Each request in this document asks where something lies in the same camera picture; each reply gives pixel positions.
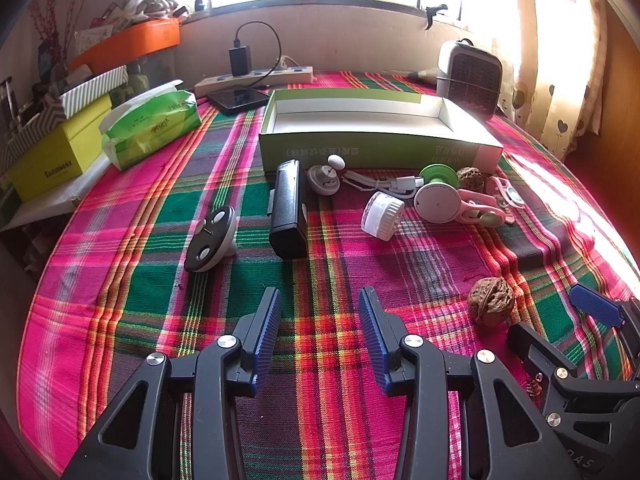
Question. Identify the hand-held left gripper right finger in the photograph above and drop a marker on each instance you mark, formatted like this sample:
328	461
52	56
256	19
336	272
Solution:
372	330

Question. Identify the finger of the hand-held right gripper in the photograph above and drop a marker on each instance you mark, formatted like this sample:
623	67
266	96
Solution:
595	305
537	355

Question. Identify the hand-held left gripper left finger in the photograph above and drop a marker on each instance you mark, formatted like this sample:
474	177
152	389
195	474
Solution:
267	330

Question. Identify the wrinkled brown walnut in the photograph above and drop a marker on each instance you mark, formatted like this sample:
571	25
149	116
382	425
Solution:
491	300

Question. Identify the round black white device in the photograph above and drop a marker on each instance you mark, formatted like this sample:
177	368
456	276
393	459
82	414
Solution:
210	240

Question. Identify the white ribbed round jar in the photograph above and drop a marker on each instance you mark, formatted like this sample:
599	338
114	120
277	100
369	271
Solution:
382	217

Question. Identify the black rectangular device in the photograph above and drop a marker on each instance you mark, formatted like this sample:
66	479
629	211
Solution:
287	210

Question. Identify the pink small clip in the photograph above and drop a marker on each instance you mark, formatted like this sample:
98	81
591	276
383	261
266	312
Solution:
510	194

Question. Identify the green white round holder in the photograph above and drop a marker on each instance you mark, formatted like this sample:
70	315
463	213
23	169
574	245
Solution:
435	202

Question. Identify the pink clip lens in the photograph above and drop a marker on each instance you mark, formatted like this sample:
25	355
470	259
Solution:
475	207

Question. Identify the white round ball holder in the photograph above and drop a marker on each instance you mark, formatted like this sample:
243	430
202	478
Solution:
322	180

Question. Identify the bumpy dark walnut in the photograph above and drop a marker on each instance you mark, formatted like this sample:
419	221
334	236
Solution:
470	179

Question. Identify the green cardboard box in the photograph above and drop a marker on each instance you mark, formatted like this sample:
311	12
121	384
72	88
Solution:
360	147

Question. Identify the wooden cabinet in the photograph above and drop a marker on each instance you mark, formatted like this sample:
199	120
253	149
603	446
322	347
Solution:
620	110

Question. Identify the black smartphone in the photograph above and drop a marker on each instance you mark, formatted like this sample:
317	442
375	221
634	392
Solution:
237	99

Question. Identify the green tissue pack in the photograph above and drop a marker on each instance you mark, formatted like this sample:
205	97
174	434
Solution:
145	130

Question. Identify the heart print curtain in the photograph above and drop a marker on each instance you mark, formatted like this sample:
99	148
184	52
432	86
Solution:
555	60

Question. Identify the white power strip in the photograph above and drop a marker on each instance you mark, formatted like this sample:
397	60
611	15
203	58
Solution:
270	77

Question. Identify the white paper sheet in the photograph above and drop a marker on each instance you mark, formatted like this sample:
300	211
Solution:
45	207

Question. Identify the grey small heater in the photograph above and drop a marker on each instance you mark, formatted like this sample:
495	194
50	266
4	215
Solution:
470	80

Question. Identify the white plug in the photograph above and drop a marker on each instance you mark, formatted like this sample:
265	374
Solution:
286	62

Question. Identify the black charger adapter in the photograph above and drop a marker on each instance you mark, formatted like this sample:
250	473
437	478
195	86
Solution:
240	60

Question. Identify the yellow cardboard box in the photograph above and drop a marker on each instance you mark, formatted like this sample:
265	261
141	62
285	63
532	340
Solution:
50	160

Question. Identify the clear storage container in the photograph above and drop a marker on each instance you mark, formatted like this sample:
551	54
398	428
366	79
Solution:
150	72

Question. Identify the chevron patterned box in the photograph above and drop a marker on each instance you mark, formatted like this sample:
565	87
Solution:
45	115

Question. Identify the orange box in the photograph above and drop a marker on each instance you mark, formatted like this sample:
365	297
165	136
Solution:
130	40

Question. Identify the small black sill object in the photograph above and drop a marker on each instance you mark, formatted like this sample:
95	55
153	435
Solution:
198	5

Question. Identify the pile of white packets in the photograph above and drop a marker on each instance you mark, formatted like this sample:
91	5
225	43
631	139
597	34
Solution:
140	0

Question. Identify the red branch decoration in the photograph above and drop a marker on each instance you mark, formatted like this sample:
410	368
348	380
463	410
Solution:
40	15

